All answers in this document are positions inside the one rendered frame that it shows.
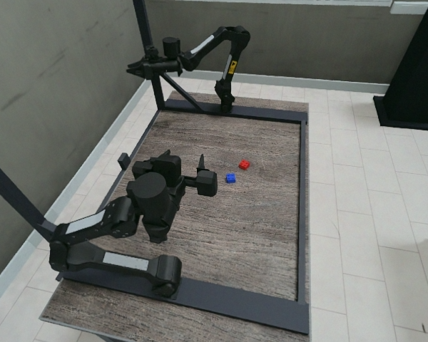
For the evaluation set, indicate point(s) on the red toy brick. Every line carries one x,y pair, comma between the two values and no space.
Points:
244,165

